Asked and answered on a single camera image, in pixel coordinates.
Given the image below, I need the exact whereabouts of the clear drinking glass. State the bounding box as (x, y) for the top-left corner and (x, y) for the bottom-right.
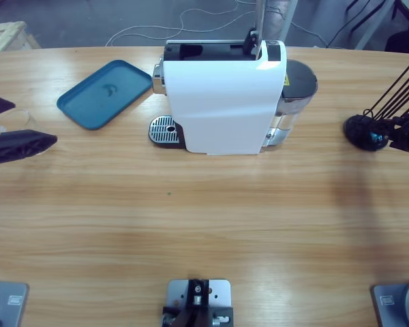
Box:
(0, 108), (54, 157)

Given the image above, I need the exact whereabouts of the silver coffee machine lever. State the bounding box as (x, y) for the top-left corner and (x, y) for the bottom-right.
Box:
(243, 0), (267, 57)

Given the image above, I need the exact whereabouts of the white capsule coffee machine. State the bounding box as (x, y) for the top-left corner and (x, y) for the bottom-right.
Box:
(152, 39), (288, 157)

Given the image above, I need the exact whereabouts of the black capsule holder with rods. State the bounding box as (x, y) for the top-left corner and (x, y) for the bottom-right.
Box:
(343, 56), (409, 152)

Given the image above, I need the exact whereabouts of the pale wooden crate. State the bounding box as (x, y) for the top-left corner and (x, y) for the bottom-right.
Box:
(0, 20), (42, 55)

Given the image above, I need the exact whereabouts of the black office chair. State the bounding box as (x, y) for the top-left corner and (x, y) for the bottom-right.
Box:
(344, 0), (409, 55)

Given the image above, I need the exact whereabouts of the teal plastic tray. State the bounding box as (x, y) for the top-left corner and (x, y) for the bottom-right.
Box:
(56, 59), (154, 131)

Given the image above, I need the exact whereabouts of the clear water tank dark lid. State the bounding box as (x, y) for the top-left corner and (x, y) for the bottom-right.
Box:
(274, 59), (319, 134)

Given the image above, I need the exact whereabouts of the black drip tray metal grate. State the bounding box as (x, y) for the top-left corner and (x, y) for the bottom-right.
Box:
(148, 114), (187, 150)

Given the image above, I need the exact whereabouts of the white metal frame leg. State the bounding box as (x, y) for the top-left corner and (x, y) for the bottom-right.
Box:
(354, 0), (396, 51)
(278, 0), (299, 44)

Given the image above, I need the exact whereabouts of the black floor cable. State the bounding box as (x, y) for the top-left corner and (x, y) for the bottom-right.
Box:
(326, 13), (359, 48)

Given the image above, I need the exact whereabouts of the white floor cable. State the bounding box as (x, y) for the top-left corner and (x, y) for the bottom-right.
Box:
(104, 0), (329, 48)

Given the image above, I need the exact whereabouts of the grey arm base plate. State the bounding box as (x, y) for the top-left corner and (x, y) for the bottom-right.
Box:
(0, 279), (31, 327)
(371, 279), (409, 327)

